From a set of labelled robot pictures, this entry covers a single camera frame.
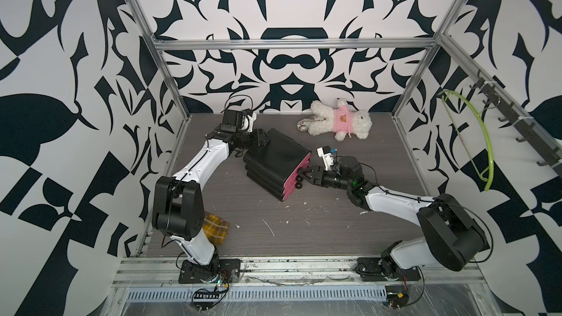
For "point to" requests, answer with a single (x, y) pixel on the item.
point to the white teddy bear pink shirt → (341, 121)
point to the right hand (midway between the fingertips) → (300, 171)
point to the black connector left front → (204, 300)
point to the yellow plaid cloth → (215, 228)
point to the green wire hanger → (484, 125)
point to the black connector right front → (396, 296)
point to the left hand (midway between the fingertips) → (263, 135)
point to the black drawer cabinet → (274, 167)
